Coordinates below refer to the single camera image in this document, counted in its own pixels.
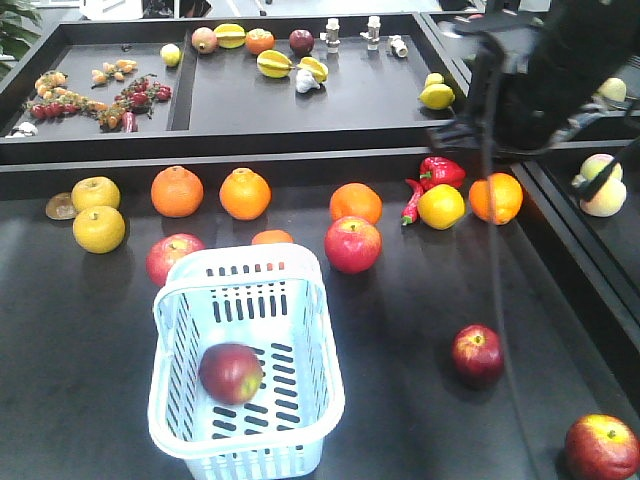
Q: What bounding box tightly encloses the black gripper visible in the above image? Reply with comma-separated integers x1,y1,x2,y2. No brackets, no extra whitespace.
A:
427,14,576,161

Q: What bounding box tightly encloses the dark red apple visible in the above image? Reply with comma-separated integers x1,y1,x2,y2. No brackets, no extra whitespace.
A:
451,324,504,389

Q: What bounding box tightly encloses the light blue plastic basket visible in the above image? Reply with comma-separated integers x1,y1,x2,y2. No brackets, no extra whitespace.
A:
148,243,345,479

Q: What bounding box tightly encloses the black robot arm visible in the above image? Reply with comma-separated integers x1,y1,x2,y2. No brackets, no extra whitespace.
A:
428,1,639,154

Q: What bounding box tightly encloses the yellow lemon rear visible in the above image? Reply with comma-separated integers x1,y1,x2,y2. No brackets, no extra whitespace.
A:
419,83,455,110

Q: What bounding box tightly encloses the orange with navel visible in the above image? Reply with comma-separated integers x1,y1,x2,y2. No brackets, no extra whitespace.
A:
469,172,524,225

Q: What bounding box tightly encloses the red bell pepper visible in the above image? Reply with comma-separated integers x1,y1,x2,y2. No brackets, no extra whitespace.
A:
419,156,466,191

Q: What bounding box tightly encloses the yellow lemon fruit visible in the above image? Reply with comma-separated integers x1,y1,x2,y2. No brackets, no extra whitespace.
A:
417,184,466,230

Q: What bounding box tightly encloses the black rear tray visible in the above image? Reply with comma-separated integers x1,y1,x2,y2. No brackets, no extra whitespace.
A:
1,13,468,165

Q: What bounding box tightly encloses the red chili pepper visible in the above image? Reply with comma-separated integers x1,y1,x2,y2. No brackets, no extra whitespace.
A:
401,178,424,226

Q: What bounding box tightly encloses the orange behind pink apple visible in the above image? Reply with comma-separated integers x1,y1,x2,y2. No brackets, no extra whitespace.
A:
329,183,383,224

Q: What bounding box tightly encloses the white garlic bulb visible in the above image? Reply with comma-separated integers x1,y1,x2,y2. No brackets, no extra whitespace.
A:
295,69,321,94

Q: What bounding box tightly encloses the pink red apple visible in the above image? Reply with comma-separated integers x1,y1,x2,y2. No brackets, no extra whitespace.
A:
324,216,383,274

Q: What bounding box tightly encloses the yellow starfruit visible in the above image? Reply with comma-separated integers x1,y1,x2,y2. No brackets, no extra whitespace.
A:
256,49,294,79

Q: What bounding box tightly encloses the black fruit tray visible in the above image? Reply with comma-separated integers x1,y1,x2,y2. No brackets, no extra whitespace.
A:
1,149,639,479

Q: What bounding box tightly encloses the small orange tangerine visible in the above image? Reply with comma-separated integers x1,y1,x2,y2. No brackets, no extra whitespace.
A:
251,229,294,245

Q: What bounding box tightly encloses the orange mandarin middle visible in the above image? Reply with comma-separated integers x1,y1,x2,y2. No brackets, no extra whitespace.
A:
219,167,272,221

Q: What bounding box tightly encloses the orange mandarin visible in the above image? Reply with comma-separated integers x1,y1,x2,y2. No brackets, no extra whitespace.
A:
151,166,204,218
219,167,272,221

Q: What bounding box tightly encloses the orange mandarin left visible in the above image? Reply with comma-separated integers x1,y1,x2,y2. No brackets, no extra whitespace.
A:
151,166,204,218

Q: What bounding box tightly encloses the pink apple left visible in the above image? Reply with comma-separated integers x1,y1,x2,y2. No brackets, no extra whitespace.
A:
145,233,206,287

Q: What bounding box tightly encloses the yellow pear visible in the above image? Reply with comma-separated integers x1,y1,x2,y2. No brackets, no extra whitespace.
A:
72,206,126,254
71,176,121,212

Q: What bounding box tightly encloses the cherry tomato vine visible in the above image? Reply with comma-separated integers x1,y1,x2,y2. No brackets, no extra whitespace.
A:
20,59,178,133

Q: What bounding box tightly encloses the brown mushroom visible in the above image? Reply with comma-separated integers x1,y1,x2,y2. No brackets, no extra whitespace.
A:
45,192,77,220

